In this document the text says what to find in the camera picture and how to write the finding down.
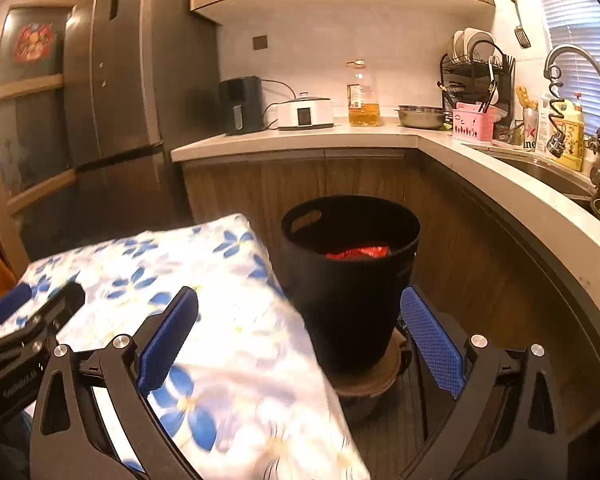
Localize dark grey refrigerator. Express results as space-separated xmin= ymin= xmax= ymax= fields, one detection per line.
xmin=64 ymin=0 xmax=220 ymax=240

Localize yellow detergent bottle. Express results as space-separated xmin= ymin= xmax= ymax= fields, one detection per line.
xmin=556 ymin=92 xmax=584 ymax=171

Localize black air fryer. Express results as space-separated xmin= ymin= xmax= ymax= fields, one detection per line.
xmin=219 ymin=76 xmax=264 ymax=136

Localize white window blinds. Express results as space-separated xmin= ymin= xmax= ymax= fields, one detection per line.
xmin=541 ymin=0 xmax=600 ymax=136

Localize pink utensil basket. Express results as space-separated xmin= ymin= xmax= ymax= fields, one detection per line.
xmin=452 ymin=103 xmax=494 ymax=144

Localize stainless steel bowl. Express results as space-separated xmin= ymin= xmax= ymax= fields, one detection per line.
xmin=396 ymin=105 xmax=445 ymax=130

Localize dark wall socket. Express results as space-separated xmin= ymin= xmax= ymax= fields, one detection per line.
xmin=252 ymin=35 xmax=268 ymax=51

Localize green white beer can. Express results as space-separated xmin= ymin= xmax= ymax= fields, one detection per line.
xmin=522 ymin=106 xmax=539 ymax=152

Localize wooden glass panel door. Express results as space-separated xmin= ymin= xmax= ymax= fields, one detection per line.
xmin=0 ymin=0 xmax=94 ymax=275

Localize black round trash bin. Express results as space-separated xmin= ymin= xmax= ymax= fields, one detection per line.
xmin=280 ymin=195 xmax=420 ymax=374

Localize blue floral white tablecloth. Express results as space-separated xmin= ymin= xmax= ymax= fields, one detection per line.
xmin=0 ymin=214 xmax=368 ymax=479

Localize wooden lower cabinet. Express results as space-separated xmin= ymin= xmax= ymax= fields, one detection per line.
xmin=182 ymin=148 xmax=600 ymax=434

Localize white rice cooker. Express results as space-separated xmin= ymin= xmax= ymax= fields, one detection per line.
xmin=277 ymin=94 xmax=334 ymax=131

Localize white plates in rack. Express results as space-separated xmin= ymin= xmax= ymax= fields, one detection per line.
xmin=448 ymin=27 xmax=495 ymax=62

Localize red plastic bag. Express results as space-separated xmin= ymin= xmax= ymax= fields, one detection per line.
xmin=325 ymin=246 xmax=390 ymax=261

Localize black dish rack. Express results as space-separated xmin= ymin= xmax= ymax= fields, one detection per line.
xmin=439 ymin=40 xmax=516 ymax=132

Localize stainless steel sink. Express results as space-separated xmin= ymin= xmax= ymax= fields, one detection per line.
xmin=475 ymin=145 xmax=600 ymax=222

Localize hanging metal spatula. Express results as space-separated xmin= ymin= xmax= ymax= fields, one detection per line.
xmin=510 ymin=0 xmax=531 ymax=49

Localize red door decoration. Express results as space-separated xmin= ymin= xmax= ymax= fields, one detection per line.
xmin=12 ymin=23 xmax=55 ymax=63

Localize cooking oil bottle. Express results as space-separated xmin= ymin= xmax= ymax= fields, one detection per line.
xmin=346 ymin=60 xmax=381 ymax=127

